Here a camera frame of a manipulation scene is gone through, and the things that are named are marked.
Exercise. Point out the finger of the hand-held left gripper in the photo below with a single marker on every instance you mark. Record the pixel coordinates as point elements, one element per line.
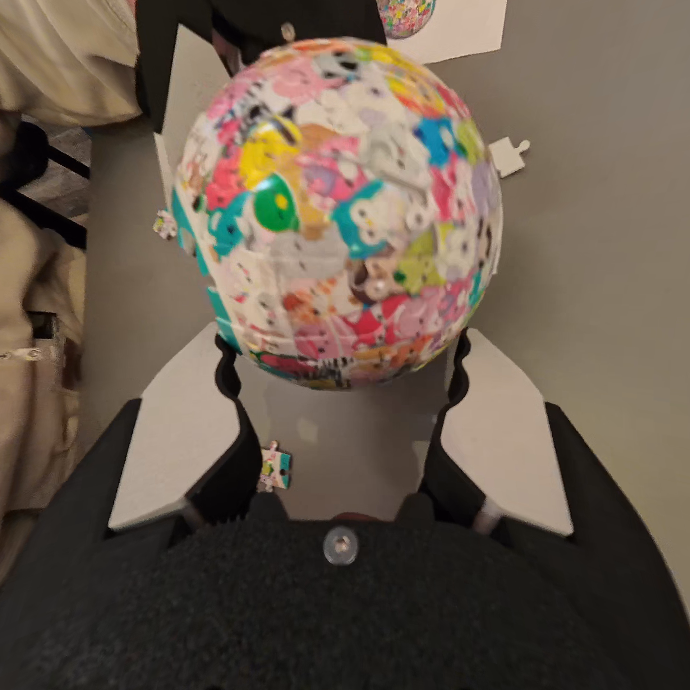
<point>194,81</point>

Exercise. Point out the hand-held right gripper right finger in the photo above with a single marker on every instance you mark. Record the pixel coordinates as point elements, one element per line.
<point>506,442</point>

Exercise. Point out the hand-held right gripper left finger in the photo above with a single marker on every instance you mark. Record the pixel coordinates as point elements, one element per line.
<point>172,442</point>

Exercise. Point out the colourful puzzle ball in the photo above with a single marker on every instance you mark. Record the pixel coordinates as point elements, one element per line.
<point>334,215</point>

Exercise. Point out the person's left forearm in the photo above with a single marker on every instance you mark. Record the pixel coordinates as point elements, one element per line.
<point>54,64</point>

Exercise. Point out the paper sheet with ball pictures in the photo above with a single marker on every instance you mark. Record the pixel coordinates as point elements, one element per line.
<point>463,27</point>

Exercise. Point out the white puzzle piece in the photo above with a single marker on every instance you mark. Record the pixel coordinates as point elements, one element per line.
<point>506,156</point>

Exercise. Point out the black chair armrest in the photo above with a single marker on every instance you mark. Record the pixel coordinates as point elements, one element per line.
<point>27,156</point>

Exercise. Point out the person's beige sweatshirt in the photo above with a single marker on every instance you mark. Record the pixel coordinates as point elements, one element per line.
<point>48,280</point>

